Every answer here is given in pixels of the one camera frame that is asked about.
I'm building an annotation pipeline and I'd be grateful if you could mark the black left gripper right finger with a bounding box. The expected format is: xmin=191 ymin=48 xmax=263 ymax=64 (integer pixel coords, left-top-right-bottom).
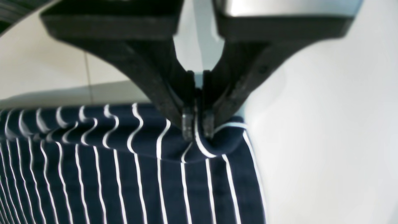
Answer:
xmin=202 ymin=0 xmax=354 ymax=138

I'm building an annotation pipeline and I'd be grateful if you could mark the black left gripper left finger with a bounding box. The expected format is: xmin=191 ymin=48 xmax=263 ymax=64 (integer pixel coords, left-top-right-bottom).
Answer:
xmin=41 ymin=0 xmax=195 ymax=140

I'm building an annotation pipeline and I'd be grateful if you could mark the navy white striped T-shirt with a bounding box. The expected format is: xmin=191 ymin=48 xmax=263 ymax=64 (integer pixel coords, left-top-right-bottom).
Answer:
xmin=0 ymin=103 xmax=266 ymax=224

